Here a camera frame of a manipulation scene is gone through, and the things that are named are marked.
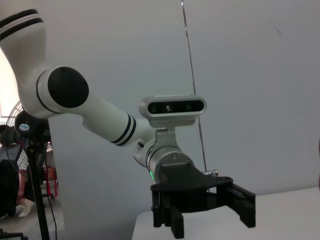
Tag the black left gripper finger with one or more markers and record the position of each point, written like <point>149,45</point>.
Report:
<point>177,225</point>
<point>240,202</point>

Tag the seated person in dark clothes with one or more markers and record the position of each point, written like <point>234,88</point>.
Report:
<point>8,190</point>

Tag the black low equipment base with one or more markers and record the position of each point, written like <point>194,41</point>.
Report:
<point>12,235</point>

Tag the black standing fan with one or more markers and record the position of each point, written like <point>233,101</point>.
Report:
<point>31,125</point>

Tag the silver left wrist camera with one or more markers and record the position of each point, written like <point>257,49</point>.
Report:
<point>172,108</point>

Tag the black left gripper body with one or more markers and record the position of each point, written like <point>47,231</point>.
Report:
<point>185,180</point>

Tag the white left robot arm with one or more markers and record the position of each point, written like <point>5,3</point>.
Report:
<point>105,112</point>

